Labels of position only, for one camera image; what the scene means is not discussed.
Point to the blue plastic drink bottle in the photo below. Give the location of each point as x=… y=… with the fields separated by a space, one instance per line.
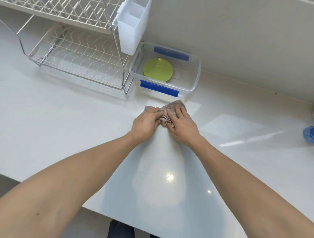
x=309 y=134

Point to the pinkish grey cleaning cloth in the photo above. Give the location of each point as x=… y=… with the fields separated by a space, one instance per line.
x=175 y=106

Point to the person's right forearm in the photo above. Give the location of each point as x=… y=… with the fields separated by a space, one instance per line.
x=257 y=201

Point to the white plastic utensil holder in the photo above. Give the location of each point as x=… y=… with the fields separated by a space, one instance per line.
x=132 y=34

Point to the person's right hand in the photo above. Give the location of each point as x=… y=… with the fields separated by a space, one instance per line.
x=185 y=130

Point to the person's blue jeans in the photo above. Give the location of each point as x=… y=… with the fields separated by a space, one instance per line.
x=120 y=230

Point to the person's left forearm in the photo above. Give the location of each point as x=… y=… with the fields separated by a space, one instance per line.
x=61 y=191

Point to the person's left hand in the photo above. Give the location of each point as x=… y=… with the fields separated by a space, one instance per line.
x=146 y=125

